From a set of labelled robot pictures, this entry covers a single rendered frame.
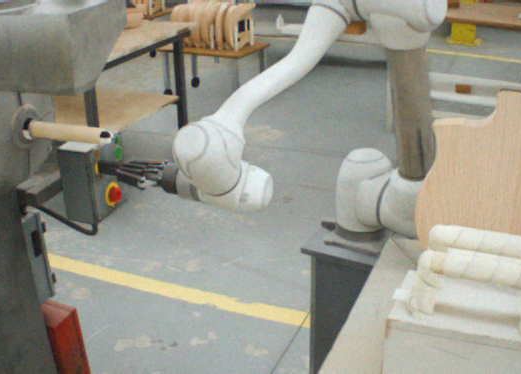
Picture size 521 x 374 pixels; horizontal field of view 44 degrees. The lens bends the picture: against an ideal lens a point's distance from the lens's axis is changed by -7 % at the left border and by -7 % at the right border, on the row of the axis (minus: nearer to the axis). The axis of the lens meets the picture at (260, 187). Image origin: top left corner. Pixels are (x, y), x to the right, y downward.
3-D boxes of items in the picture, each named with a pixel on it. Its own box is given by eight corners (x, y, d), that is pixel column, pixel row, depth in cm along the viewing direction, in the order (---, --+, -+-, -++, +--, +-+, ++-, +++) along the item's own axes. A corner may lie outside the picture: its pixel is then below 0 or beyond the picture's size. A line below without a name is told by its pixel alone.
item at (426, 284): (410, 318, 98) (416, 265, 94) (414, 307, 101) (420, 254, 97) (430, 322, 97) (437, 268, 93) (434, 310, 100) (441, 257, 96)
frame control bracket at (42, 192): (26, 205, 161) (24, 191, 159) (70, 176, 176) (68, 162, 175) (38, 208, 159) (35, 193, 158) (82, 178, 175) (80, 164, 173)
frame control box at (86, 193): (19, 239, 174) (2, 150, 163) (65, 206, 192) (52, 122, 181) (90, 256, 165) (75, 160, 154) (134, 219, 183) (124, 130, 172)
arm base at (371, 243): (334, 215, 217) (335, 199, 215) (399, 230, 207) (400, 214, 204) (309, 240, 203) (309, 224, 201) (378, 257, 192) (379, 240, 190)
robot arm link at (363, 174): (356, 203, 212) (358, 137, 203) (405, 220, 200) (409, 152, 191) (324, 221, 201) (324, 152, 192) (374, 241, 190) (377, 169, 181)
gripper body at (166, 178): (175, 201, 153) (141, 195, 156) (193, 186, 160) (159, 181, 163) (172, 170, 150) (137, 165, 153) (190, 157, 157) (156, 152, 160)
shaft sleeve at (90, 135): (31, 137, 136) (30, 122, 135) (40, 134, 139) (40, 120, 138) (98, 146, 129) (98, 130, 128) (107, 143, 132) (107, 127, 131)
